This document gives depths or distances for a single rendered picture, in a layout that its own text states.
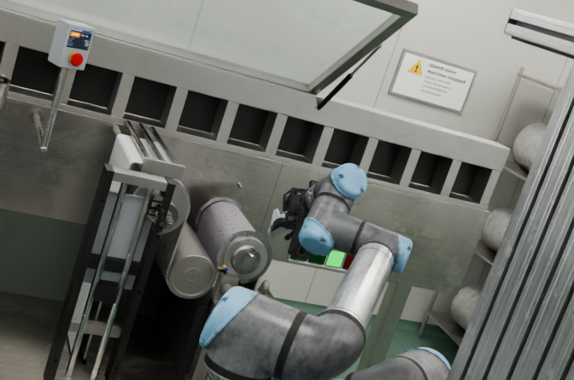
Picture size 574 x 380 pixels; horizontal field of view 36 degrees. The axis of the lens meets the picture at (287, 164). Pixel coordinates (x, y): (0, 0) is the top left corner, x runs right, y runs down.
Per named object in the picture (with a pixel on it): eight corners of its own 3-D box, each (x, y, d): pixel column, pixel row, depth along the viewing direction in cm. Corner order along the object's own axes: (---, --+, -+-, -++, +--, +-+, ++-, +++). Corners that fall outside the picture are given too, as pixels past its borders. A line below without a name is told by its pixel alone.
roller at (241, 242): (217, 275, 222) (232, 234, 220) (195, 236, 246) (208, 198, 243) (258, 283, 227) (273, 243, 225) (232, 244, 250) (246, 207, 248)
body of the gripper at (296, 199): (310, 201, 205) (335, 184, 195) (308, 236, 202) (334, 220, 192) (280, 195, 202) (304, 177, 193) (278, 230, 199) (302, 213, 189)
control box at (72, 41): (61, 68, 194) (73, 25, 192) (46, 60, 198) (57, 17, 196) (88, 73, 199) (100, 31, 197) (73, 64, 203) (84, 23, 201)
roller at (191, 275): (163, 295, 220) (177, 251, 217) (146, 254, 243) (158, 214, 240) (207, 302, 225) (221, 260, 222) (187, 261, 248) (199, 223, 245)
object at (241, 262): (228, 271, 222) (238, 244, 221) (225, 267, 224) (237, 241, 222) (254, 277, 225) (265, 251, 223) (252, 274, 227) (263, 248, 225)
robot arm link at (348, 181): (330, 184, 176) (346, 152, 181) (306, 201, 185) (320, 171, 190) (361, 205, 177) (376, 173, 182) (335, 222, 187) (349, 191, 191)
